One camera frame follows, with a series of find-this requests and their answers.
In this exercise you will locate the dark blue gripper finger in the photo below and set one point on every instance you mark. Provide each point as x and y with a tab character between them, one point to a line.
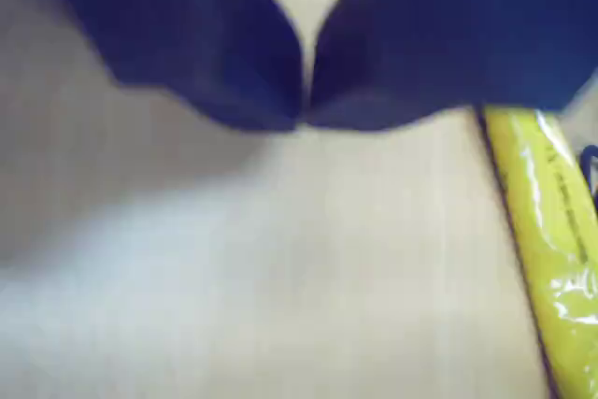
444	30
196	30

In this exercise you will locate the yellow plastic tube packet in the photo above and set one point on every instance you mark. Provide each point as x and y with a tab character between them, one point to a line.
551	240

